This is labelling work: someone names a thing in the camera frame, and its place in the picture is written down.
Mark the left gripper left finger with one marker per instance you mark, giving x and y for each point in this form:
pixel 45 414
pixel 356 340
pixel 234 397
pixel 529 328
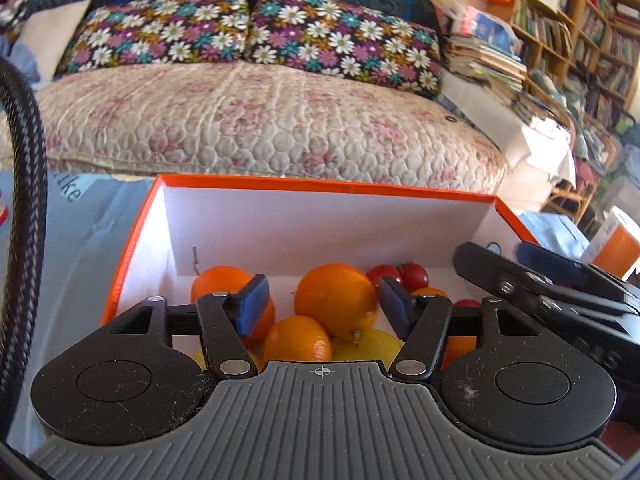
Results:
pixel 225 319

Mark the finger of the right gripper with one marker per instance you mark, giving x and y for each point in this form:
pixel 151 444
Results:
pixel 501 276
pixel 574 274

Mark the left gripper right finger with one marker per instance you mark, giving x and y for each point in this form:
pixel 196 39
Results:
pixel 421 323

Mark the dark red cherry tomato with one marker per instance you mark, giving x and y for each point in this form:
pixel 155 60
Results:
pixel 377 274

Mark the orange kumquat front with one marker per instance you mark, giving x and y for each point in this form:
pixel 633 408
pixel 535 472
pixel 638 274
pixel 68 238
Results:
pixel 298 339

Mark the orange kumquat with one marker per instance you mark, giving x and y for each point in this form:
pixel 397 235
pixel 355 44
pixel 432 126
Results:
pixel 298 339
pixel 456 347

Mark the large orange tomato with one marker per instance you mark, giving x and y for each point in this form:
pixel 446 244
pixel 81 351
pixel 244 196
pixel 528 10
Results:
pixel 339 297

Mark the small orange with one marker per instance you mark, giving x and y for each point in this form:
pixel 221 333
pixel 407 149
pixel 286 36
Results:
pixel 424 291

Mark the orange cylindrical canister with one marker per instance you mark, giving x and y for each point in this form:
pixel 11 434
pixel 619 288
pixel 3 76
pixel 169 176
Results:
pixel 616 246

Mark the orange cardboard box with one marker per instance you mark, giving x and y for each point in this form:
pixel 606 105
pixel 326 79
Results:
pixel 283 228

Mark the white side table cloth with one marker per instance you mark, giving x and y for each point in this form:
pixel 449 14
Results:
pixel 538 151

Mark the rattan chair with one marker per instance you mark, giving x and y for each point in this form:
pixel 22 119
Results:
pixel 594 152

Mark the blue printed tablecloth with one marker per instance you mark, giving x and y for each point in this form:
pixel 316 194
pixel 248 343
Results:
pixel 86 238

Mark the quilted floral sofa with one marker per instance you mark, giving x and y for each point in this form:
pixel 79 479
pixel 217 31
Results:
pixel 239 117

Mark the stack of books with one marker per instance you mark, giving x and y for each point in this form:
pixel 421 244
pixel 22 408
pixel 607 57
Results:
pixel 483 50

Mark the wooden bookshelf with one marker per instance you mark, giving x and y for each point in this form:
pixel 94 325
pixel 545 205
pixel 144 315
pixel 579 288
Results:
pixel 591 46

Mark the red soda can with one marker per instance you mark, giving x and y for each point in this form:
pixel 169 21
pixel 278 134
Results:
pixel 4 210

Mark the left daisy print cushion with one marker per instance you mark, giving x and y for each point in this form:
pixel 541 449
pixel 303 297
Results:
pixel 144 32

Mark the daisy print cushion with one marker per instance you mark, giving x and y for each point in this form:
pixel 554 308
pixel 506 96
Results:
pixel 340 39
pixel 144 32

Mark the right daisy print cushion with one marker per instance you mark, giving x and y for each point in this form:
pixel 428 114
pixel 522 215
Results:
pixel 340 39

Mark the white pillow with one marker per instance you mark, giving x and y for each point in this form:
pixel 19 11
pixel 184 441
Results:
pixel 48 32

